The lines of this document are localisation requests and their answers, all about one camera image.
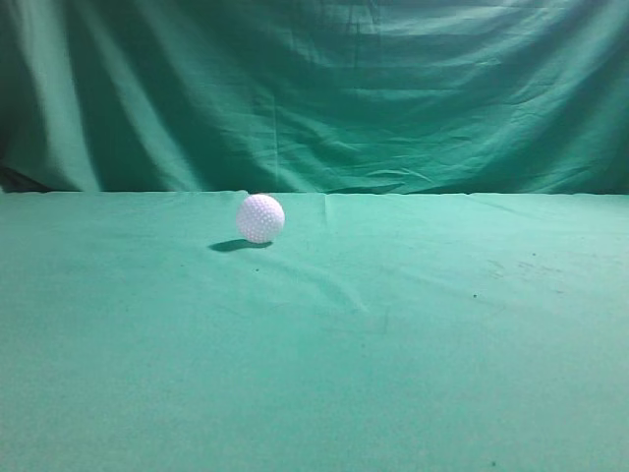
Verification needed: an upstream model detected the white dimpled golf ball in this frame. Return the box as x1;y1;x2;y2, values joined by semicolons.
236;194;285;244

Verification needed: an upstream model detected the green table cloth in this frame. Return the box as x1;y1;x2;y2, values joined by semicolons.
1;192;628;471

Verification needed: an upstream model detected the green backdrop cloth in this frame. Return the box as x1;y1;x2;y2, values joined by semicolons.
1;1;628;195

